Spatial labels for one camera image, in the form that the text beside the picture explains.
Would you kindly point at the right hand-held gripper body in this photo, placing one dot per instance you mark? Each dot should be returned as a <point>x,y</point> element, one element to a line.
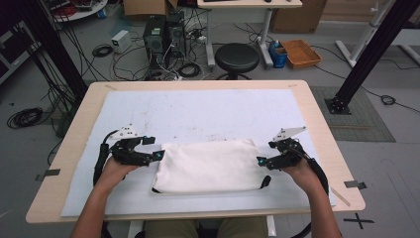
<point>287,150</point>

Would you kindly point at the person's left hand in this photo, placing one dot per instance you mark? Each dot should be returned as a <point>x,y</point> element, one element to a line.
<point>114,173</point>

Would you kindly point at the grey tape strip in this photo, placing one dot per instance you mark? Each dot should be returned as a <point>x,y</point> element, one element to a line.
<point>49,173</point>
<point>355,184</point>

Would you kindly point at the open cardboard box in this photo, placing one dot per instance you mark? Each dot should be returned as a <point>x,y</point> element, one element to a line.
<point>145,7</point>

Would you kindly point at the person's right hand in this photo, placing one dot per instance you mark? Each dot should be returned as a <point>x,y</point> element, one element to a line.
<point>302,173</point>

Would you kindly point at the blue box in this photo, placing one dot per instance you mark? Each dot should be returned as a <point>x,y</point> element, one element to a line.
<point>278,54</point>

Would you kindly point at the black metal post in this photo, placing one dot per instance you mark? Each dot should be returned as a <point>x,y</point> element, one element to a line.
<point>373,56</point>
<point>52,46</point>

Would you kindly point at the black round stool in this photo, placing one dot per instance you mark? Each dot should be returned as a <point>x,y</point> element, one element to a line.
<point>236,58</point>

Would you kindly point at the thin wooden stick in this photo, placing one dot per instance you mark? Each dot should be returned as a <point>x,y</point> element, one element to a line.
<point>340,197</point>

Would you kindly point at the white metal stand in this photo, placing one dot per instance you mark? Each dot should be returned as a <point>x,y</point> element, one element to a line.
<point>363,36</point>

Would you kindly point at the white power supply box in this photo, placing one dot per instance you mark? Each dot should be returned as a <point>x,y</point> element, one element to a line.
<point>121,40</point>

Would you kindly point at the large cardboard box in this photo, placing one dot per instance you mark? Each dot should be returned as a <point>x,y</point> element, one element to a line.
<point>297,15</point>

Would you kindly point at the grey floor mat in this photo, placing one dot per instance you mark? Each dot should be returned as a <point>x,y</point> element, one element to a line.
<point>360,115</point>

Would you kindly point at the person's khaki trousers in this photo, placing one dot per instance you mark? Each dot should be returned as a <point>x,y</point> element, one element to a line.
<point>171,229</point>

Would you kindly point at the black tape cross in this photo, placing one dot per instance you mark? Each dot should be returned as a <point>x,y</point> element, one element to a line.
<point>358,220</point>

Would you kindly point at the white desk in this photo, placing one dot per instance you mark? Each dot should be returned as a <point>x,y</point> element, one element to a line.
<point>249,3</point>

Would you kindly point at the white felt mat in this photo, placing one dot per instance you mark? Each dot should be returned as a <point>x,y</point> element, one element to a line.
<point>198,112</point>

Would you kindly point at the orange tray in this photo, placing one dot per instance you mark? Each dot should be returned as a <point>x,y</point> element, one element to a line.
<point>300,53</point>

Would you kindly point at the light wooden table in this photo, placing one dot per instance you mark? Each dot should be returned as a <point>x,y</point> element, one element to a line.
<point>56,188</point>

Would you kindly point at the grey equipment rack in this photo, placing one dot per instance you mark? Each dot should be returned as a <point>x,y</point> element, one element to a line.
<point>11,49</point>

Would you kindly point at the black computer tower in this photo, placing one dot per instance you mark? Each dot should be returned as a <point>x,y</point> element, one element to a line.
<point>176,36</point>
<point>154,39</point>

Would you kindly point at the round white table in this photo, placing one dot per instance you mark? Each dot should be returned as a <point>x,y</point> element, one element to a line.
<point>81,8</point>

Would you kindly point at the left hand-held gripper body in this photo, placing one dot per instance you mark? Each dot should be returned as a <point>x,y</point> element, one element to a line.
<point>127,150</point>

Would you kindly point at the white printed tank top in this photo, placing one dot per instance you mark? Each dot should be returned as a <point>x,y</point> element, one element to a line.
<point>209,165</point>

